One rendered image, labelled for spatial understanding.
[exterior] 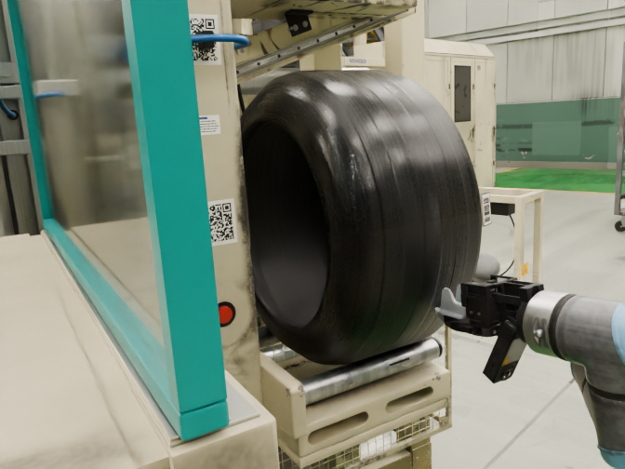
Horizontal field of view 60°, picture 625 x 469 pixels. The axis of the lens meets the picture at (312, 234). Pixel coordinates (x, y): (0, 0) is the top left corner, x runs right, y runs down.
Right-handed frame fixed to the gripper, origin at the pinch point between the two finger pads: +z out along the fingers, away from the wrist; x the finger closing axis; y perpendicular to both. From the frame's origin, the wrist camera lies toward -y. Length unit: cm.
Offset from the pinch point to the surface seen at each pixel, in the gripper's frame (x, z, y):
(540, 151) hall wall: -965, 713, 18
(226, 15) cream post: 28, 12, 53
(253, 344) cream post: 28.3, 18.7, -2.0
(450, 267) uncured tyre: -0.4, -2.7, 8.4
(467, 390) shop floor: -124, 125, -89
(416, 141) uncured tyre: 3.3, -1.5, 29.9
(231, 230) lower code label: 30.4, 15.9, 19.2
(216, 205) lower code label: 32.6, 15.4, 23.7
